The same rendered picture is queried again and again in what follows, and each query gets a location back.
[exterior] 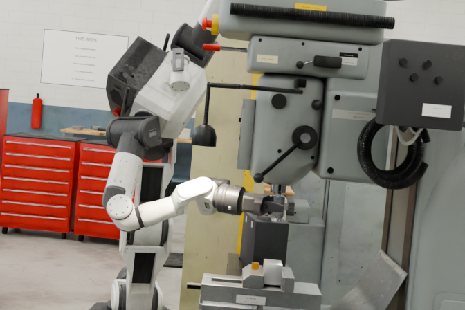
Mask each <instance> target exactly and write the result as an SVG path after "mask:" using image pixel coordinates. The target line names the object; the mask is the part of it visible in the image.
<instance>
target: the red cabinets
mask: <svg viewBox="0 0 465 310"><path fill-rule="evenodd" d="M8 96H9V89H1V88H0V227H3V228H2V233H3V234H6V233H7V231H8V228H21V229H29V230H44V231H52V232H59V233H62V239H66V234H67V233H69V232H74V235H79V237H78V241H80V242H83V240H84V235H86V236H92V237H103V238H110V239H120V230H119V229H118V228H117V227H116V225H115V223H114V222H113V220H112V219H111V217H110V216H109V214H108V212H107V211H106V210H105V208H104V206H103V204H102V197H103V194H104V190H105V188H106V184H107V180H108V178H109V173H110V171H111V166H112V163H113V159H114V156H115V154H116V150H117V149H114V148H111V147H110V146H109V145H108V143H107V141H106V140H98V139H97V140H88V138H78V137H70V136H55V135H46V134H32V133H24V132H19V133H13V134H6V125H7V115H8Z"/></svg>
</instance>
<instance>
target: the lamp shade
mask: <svg viewBox="0 0 465 310"><path fill-rule="evenodd" d="M216 143H217V135H216V131H215V129H214V128H213V127H212V126H211V125H207V124H202V125H198V126H197V127H195V128H194V131H193V134H192V142H191V145H198V146H205V147H216Z"/></svg>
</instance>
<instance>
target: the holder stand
mask: <svg viewBox="0 0 465 310"><path fill-rule="evenodd" d="M288 235H289V223H288V222H287V221H285V220H284V219H283V218H281V219H280V220H279V221H271V218H270V217H268V213H266V214H265V215H262V216H259V215H254V213H249V212H244V220H243V228H242V236H241V250H240V260H241V261H242V262H243V263H244V264H245V266H247V265H249V264H252V262H259V265H262V267H263V265H264V259H275V260H281V261H282V267H285V265H286V250H287V243H288Z"/></svg>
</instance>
